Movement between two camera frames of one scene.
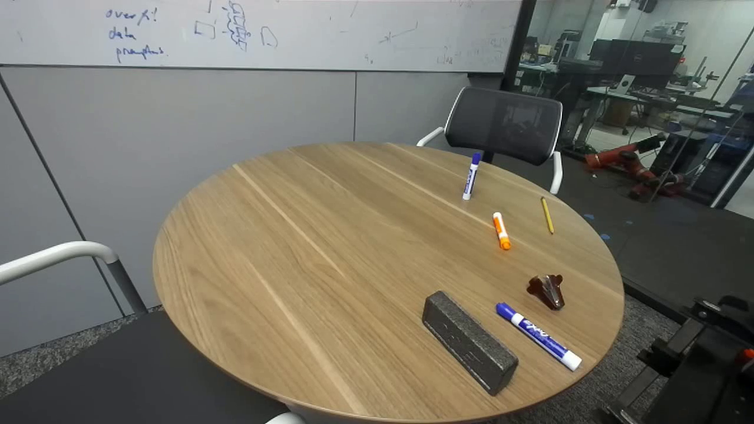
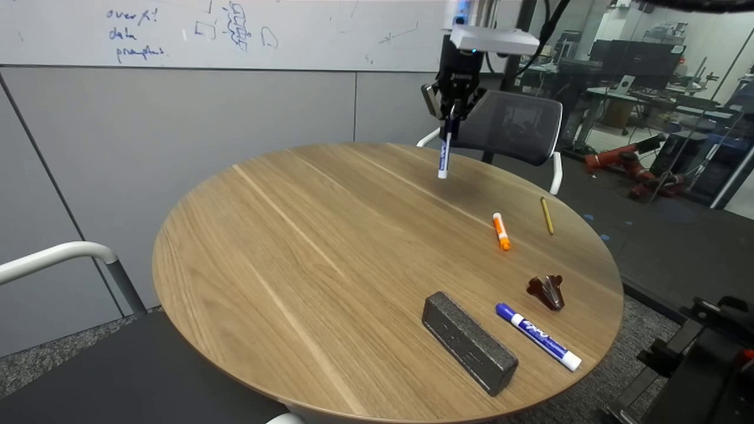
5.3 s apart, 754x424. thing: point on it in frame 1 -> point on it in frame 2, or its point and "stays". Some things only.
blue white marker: x=477 y=158 -> x=443 y=157
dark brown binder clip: x=548 y=288 stays
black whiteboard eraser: x=488 y=364 stays
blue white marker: x=537 y=337 stays
